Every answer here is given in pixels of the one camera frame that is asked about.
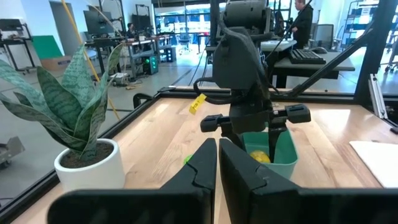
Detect silver aluminium bar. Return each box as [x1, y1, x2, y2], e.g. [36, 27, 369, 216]
[368, 73, 389, 120]

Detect yellow cable tag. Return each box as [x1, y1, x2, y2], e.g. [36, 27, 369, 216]
[188, 93, 208, 116]

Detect white folded cloth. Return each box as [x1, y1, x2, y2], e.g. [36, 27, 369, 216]
[348, 140, 398, 189]

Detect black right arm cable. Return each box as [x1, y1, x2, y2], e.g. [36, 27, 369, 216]
[192, 77, 242, 106]

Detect white plant pot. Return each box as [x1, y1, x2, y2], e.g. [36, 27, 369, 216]
[53, 138, 126, 193]

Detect yellow hanging cable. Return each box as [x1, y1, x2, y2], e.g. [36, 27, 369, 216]
[60, 0, 121, 121]

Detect black arched handle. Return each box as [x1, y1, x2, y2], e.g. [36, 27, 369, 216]
[132, 92, 155, 110]

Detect person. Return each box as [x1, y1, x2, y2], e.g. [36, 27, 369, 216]
[125, 22, 138, 40]
[291, 0, 315, 50]

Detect green snake plant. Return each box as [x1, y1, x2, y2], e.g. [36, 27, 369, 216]
[0, 42, 124, 161]

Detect teal plastic container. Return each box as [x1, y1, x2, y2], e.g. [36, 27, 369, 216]
[241, 129, 299, 180]

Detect black keyboard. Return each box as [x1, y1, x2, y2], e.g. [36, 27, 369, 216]
[288, 49, 327, 65]

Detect computer tower green lights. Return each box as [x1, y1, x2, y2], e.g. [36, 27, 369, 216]
[142, 55, 160, 76]

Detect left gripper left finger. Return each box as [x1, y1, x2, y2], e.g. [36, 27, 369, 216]
[46, 138, 218, 224]

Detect cardboard box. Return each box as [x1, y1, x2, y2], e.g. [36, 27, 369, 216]
[40, 55, 73, 72]

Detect yellow lemon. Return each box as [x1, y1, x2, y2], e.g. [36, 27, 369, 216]
[249, 150, 272, 164]

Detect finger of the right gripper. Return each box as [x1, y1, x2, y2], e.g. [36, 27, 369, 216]
[267, 125, 289, 164]
[221, 122, 246, 150]

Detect green board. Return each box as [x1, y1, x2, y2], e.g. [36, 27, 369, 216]
[31, 34, 65, 60]

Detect grey office chair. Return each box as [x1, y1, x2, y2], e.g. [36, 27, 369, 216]
[312, 24, 335, 51]

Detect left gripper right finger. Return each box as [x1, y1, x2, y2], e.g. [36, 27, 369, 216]
[219, 138, 398, 224]

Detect grey desk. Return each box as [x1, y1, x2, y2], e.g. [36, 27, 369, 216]
[260, 39, 356, 89]

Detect black monitor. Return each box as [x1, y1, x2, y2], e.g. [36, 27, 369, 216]
[83, 9, 114, 36]

